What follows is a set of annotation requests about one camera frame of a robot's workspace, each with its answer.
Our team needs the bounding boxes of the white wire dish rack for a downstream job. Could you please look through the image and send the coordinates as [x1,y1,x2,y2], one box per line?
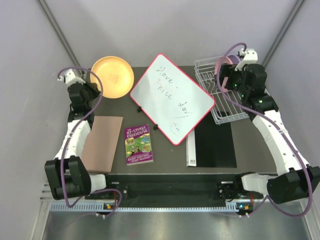
[193,55,271,125]

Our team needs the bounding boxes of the pink plate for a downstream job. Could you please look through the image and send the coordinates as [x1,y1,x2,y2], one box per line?
[214,56,233,93]

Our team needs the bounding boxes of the yellow plate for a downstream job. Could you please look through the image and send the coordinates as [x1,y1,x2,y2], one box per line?
[90,56,135,99]

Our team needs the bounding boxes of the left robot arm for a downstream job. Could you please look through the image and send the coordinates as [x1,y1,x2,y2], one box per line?
[44,82,114,200]

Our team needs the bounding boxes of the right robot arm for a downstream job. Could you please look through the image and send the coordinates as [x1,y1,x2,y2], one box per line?
[216,63,319,204]

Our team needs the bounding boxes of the purple plate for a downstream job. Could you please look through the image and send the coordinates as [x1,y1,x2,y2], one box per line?
[226,54,241,65]

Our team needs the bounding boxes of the brown cardboard sheet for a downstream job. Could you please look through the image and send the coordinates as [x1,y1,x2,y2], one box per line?
[81,116,123,173]

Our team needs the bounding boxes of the black flat box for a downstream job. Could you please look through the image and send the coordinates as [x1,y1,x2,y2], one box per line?
[186,115,237,168]

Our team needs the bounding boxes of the purple treehouse book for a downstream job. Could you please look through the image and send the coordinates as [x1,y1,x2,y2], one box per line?
[124,124,154,166]

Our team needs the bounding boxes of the red-framed whiteboard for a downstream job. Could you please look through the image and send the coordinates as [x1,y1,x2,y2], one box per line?
[130,53,216,146]

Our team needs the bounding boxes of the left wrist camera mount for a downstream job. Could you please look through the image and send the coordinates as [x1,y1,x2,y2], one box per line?
[57,69,85,87]

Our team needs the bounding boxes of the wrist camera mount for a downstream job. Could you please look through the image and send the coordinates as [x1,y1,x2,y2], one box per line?
[57,69,85,87]
[235,48,258,71]

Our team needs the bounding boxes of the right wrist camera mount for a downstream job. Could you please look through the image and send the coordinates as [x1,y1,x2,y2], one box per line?
[235,48,258,71]

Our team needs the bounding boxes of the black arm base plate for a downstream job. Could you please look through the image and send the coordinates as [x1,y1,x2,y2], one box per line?
[84,174,266,201]

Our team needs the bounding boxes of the aluminium front rail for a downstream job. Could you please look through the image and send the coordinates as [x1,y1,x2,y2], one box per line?
[39,181,314,213]

